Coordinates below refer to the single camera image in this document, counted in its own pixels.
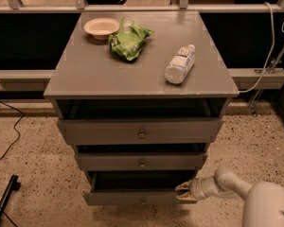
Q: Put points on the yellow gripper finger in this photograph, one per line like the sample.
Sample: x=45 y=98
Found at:
x=184 y=186
x=184 y=196

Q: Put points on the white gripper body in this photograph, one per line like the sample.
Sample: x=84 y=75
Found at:
x=196 y=188

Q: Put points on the grey bottom drawer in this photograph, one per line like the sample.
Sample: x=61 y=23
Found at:
x=135 y=187

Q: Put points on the grey drawer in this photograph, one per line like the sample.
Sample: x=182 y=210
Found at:
x=140 y=161
x=135 y=187
x=134 y=132

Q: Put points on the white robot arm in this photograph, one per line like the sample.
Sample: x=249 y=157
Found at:
x=263 y=202

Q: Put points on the grey middle drawer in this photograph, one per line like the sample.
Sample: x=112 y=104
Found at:
x=140 y=161

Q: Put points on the grey wooden drawer cabinet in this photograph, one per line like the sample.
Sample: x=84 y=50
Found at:
x=90 y=83

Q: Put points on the grey top drawer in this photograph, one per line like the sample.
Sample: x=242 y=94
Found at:
x=134 y=132

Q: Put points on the white plastic bottle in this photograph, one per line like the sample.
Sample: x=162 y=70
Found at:
x=180 y=64

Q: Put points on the green chip bag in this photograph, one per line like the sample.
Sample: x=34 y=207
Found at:
x=128 y=42

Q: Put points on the black stand leg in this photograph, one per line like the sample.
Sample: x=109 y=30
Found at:
x=12 y=186

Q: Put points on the beige paper bowl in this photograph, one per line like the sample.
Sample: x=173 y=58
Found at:
x=101 y=28

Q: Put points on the metal bracket rod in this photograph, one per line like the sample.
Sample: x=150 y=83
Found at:
x=255 y=97

